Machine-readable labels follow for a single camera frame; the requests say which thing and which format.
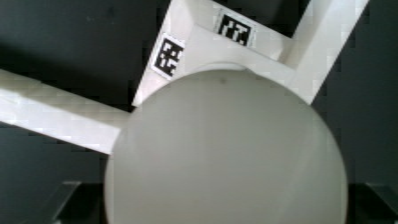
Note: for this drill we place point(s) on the white U-shaped frame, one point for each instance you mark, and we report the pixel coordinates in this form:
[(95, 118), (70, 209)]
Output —
[(84, 122)]

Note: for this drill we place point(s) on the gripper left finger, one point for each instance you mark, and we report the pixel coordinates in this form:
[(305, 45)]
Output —
[(76, 206)]

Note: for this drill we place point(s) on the white lamp base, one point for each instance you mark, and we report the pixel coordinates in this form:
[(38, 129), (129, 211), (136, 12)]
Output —
[(220, 57)]

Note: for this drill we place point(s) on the white lamp bulb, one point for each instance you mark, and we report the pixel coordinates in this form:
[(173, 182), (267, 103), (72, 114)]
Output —
[(227, 158)]

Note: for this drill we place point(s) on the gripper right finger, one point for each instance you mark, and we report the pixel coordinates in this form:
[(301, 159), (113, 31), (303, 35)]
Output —
[(372, 204)]

